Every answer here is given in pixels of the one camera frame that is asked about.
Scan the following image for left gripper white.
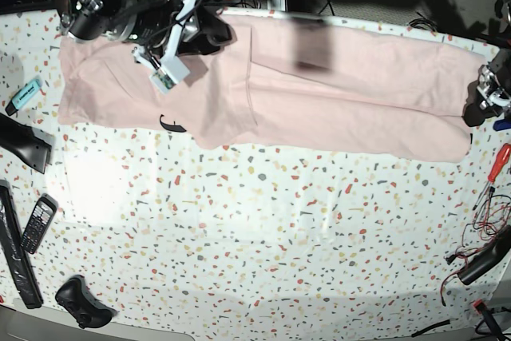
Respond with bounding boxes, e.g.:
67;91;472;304
462;64;510;126

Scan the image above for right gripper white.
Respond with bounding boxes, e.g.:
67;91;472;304
130;0;232;94

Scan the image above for pink T-shirt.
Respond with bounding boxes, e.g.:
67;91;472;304
58;15;485;162

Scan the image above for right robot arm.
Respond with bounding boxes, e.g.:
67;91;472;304
53;0;232;93

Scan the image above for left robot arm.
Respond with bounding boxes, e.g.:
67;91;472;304
463;0;510;130

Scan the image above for black cylindrical device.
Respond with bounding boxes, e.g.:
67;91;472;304
458;225;510;285

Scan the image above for black tool red tip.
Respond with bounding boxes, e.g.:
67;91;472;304
473;300;510;341

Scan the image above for turquoise highlighter marker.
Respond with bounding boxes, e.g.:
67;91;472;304
5;77;42;117

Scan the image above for terrazzo pattern tablecloth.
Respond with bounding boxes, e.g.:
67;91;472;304
1;11;510;340

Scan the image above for black hair dryer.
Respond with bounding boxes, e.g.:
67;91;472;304
1;114;52;174

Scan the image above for long black bar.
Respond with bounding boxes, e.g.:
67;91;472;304
1;180;43;309

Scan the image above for black game controller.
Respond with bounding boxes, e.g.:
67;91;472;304
55;276;115;329

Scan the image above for blue handled tool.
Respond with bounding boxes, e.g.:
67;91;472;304
493;118;511;132

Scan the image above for red handled screwdriver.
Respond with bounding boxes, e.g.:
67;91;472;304
473;143;511;210

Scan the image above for red black wire bundle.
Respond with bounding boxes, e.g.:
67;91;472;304
439;188;511;306

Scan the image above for black cable on edge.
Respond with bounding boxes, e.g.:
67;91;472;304
411;319;452;338

